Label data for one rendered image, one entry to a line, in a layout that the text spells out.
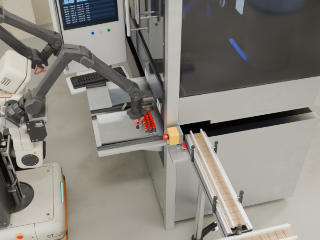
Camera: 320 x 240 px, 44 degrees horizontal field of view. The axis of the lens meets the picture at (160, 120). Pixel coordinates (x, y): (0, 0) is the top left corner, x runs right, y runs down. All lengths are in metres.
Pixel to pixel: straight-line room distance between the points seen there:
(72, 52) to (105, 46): 1.13
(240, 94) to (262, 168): 0.73
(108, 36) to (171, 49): 1.15
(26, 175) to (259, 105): 1.76
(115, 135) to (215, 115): 0.61
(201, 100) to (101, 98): 0.79
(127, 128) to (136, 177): 0.96
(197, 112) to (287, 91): 0.54
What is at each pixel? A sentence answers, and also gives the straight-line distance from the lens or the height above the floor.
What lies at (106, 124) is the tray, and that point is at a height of 0.88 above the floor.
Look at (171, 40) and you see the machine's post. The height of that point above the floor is 1.57.
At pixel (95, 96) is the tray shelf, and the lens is 2.73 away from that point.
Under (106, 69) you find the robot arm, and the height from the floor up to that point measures 1.39.
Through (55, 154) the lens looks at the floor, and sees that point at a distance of 3.63.
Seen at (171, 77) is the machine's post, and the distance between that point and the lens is 2.05.
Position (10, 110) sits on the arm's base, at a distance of 2.18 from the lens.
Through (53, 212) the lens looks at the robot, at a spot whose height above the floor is 0.28.
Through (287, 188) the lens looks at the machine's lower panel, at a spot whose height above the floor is 0.20.
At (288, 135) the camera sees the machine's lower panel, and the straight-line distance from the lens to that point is 2.69.
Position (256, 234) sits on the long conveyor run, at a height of 0.96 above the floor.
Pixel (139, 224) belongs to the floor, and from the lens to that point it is 3.06.
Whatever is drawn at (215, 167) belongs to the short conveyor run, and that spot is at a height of 0.93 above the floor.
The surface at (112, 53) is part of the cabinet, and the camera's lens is 3.11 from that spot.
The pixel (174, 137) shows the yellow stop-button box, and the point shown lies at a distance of 2.19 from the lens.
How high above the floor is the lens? 2.52
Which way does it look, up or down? 41 degrees down
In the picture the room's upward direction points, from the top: straight up
